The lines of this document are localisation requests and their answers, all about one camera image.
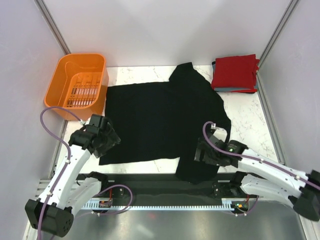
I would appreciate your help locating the orange plastic basket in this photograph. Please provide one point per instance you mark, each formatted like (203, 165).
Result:
(79, 84)

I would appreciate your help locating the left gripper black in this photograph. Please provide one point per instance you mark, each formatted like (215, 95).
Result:
(112, 140)

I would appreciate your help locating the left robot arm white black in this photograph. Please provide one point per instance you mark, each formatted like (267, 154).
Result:
(54, 210)

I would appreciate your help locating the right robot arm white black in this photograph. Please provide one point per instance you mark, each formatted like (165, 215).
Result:
(260, 176)

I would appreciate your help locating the aluminium frame post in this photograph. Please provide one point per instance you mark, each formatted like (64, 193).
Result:
(278, 30)
(52, 25)

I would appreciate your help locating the folded red t shirt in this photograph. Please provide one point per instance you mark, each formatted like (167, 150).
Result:
(235, 73)

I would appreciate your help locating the right aluminium frame post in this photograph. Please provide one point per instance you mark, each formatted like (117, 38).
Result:
(278, 30)

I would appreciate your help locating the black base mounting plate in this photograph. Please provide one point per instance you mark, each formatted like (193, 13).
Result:
(167, 190)

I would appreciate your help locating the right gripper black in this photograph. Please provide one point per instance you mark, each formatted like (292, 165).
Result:
(206, 158)

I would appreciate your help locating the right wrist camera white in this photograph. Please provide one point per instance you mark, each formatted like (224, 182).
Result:
(219, 133)

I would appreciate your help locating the left aluminium frame post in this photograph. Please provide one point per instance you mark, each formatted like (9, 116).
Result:
(52, 25)

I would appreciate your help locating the white slotted cable duct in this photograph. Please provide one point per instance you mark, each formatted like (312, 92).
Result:
(98, 205)

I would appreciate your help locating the folded grey blue t shirt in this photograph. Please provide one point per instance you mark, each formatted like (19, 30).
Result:
(232, 90)

